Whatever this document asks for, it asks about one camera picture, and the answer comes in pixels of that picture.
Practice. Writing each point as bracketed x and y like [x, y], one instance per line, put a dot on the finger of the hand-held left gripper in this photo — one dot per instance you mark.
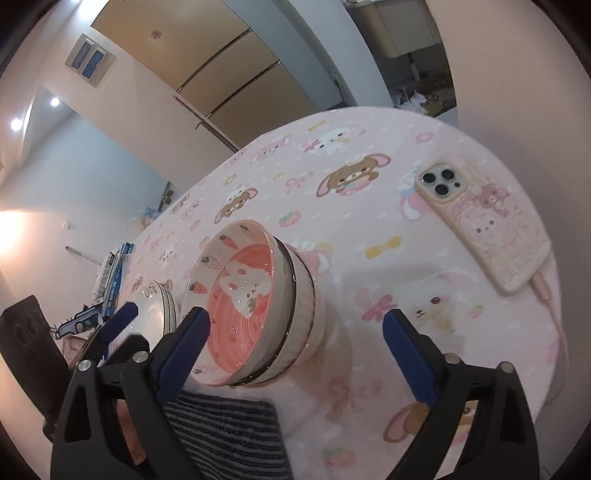
[123, 317]
[131, 342]

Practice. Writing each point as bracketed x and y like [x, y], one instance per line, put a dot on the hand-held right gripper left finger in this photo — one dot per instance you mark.
[184, 353]

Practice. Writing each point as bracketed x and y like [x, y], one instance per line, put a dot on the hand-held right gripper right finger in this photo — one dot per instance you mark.
[411, 360]

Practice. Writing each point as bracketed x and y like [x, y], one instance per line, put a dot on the white plate with cat print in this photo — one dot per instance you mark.
[150, 304]

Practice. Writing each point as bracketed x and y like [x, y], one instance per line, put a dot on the pink rabbit bowl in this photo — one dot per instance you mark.
[240, 314]

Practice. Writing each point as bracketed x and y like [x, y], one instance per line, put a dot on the blue white packet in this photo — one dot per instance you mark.
[77, 324]

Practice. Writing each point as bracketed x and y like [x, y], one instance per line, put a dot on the thin metal rod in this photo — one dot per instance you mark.
[83, 254]

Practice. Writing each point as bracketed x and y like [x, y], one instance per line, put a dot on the dark striped towel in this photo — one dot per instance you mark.
[231, 438]

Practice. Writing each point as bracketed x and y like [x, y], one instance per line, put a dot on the black chair backrest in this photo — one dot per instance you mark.
[27, 341]

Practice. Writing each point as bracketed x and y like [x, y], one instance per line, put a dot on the pink plastic bags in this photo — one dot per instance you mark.
[147, 217]

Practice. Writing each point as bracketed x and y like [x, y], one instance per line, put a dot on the pink printed tablecloth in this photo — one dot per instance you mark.
[369, 207]

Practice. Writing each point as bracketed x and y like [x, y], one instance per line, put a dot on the phone with pink case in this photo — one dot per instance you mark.
[489, 221]

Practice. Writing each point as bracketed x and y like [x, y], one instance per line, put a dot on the round ceiling light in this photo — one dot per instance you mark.
[16, 123]
[55, 102]

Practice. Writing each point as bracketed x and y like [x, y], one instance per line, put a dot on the patterned floor mat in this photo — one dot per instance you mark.
[441, 99]

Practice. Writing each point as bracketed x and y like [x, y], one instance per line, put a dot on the beige refrigerator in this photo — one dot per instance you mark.
[240, 60]

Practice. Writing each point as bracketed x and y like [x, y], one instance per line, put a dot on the beige cabinet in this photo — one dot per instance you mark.
[406, 27]

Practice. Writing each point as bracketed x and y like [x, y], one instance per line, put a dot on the dark wall hanger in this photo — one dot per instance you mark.
[167, 194]

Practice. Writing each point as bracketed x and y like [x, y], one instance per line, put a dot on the grey wall panel box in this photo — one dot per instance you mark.
[90, 60]

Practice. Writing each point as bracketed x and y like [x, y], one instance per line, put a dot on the white wall socket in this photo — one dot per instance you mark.
[336, 82]

